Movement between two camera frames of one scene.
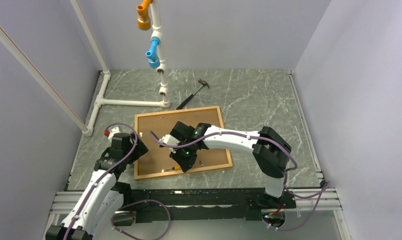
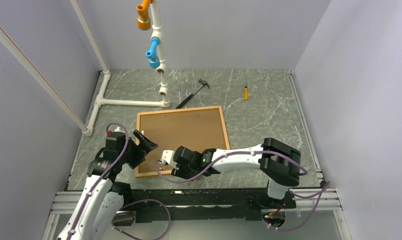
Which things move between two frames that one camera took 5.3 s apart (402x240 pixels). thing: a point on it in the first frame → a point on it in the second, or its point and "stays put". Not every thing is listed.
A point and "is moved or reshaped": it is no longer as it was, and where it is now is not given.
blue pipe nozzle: [154, 60] stays put
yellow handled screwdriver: [177, 167] is moved or reshaped
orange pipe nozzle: [144, 20] stays put
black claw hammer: [185, 102] stays put
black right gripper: [186, 164] → [180, 173]
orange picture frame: [157, 162] stays put
